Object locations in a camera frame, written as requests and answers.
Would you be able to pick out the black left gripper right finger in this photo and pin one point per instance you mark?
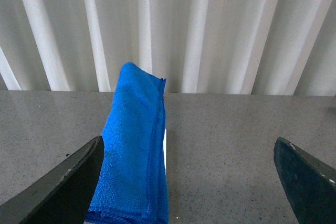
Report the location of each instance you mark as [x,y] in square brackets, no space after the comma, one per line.
[309,184]

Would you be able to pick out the blue microfiber cloth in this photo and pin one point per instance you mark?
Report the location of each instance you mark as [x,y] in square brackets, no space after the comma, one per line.
[132,186]

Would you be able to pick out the white pleated curtain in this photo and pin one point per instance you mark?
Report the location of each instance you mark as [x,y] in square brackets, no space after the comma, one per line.
[272,47]

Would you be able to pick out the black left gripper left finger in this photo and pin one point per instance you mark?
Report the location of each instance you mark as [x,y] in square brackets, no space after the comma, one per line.
[64,194]

